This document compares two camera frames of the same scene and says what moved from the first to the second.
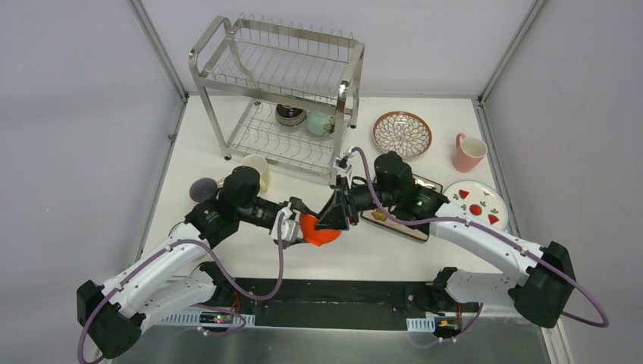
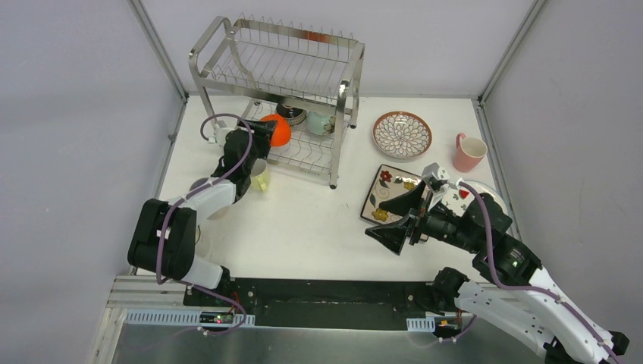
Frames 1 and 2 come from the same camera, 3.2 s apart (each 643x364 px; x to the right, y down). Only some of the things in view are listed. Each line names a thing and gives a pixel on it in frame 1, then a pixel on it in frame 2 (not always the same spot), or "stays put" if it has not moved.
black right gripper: [334, 217] → [392, 235]
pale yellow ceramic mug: [259, 162] stays put
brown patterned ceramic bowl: [290, 116] stays put
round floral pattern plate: [405, 133] stays put
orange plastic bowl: [308, 227] → [281, 133]
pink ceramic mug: [469, 152] stays put
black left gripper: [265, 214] → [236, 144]
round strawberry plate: [477, 201] stays put
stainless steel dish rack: [279, 93] stays put
